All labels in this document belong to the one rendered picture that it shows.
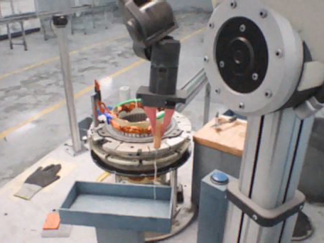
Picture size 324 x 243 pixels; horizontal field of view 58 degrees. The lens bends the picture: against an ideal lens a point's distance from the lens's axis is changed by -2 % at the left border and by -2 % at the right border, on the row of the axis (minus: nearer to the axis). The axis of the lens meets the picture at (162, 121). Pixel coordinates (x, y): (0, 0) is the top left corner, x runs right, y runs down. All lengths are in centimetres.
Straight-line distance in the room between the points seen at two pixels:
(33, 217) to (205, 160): 62
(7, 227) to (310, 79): 102
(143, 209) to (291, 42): 52
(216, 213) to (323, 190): 174
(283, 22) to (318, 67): 7
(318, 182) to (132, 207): 191
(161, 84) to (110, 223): 32
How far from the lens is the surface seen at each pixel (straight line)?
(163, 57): 59
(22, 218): 117
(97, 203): 77
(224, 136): 98
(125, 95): 102
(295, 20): 36
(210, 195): 83
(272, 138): 47
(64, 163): 140
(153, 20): 56
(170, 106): 60
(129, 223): 69
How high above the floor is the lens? 152
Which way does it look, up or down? 26 degrees down
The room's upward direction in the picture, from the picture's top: straight up
